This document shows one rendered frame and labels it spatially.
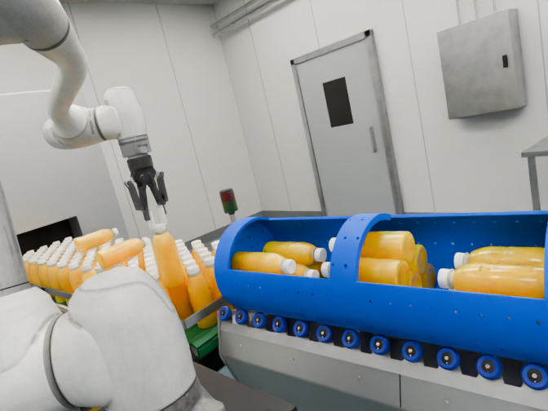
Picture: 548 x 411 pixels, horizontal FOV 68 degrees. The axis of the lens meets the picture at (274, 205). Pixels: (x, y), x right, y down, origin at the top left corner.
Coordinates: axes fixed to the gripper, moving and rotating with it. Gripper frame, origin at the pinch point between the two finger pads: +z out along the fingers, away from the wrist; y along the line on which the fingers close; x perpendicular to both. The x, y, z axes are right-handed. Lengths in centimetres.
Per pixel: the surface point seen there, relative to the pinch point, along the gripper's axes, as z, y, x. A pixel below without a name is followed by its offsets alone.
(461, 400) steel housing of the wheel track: 40, 0, -88
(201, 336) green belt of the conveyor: 38.6, -2.9, -10.4
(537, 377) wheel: 32, 2, -101
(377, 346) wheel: 32, 2, -70
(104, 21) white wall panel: -189, 233, 373
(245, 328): 35.5, 1.9, -27.1
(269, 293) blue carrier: 20.7, -1.4, -44.0
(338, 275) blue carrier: 14, 0, -66
